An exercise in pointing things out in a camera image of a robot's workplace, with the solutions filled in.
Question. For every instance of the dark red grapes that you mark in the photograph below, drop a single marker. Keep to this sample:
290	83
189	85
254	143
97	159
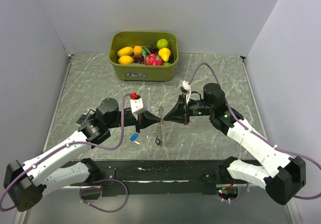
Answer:
139	59

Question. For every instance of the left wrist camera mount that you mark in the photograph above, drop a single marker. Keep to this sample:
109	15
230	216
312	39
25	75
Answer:
138	104

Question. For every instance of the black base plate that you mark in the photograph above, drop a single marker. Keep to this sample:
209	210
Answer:
161	176

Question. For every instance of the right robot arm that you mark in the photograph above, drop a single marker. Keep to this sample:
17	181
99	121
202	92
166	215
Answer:
236	127

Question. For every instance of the orange fruit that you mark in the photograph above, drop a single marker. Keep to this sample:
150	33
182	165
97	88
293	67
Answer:
137	50

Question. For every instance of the lower yellow mango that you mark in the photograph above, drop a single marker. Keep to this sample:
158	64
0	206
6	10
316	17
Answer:
125	60

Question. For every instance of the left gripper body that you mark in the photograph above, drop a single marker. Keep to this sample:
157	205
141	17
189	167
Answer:
138	122

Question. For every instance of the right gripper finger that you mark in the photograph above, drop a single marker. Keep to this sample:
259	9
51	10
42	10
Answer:
179	108
180	119

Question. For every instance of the aluminium rail frame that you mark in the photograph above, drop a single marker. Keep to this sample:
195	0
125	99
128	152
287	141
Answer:
81	172

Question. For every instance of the yellow pear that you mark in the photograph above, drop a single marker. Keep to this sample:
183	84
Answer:
165	54

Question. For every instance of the green apple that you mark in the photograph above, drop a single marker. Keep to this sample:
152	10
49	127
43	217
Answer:
162	43

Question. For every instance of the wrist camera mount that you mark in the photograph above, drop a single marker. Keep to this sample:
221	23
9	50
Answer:
138	104
185	88

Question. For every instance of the upper yellow mango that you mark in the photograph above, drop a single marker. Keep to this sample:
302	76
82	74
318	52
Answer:
126	51

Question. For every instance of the pink dragon fruit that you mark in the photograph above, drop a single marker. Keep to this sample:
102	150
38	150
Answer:
153	60

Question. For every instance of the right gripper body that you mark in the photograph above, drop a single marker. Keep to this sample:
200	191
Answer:
196	108

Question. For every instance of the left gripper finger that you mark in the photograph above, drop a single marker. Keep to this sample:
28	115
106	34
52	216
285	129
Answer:
148	116
145	123

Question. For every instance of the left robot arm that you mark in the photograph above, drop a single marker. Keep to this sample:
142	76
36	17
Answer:
26	183

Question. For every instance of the yellow mango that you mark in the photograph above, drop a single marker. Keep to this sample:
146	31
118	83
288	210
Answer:
125	60
126	51

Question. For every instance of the olive green plastic basket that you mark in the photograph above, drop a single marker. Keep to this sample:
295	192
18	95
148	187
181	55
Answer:
147	40

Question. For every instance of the blue key tag on table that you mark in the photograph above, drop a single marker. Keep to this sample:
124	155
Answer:
133	138

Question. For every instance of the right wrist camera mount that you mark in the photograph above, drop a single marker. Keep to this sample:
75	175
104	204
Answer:
185	88

